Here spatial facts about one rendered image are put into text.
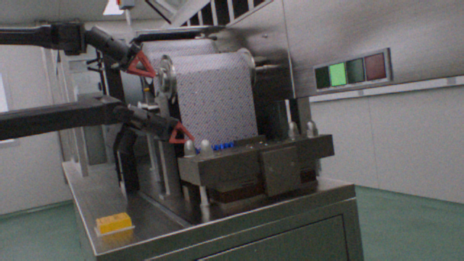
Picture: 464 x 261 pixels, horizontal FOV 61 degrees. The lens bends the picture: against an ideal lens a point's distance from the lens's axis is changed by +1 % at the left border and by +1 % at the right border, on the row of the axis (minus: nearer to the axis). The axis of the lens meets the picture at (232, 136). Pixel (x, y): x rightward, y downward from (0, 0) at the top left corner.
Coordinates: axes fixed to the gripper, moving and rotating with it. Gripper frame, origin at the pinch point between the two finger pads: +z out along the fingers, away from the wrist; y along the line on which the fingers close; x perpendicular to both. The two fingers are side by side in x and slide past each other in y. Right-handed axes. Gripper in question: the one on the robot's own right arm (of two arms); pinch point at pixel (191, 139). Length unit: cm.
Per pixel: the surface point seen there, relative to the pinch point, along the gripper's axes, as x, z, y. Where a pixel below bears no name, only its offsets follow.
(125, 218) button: -24.2, -12.8, 13.1
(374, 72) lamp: 24, 20, 42
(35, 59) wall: 84, -93, -556
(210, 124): 6.2, 3.9, 0.2
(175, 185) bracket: -13.9, 2.7, -7.8
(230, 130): 6.8, 10.7, 0.2
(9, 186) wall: -106, -58, -556
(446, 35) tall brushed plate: 28, 19, 59
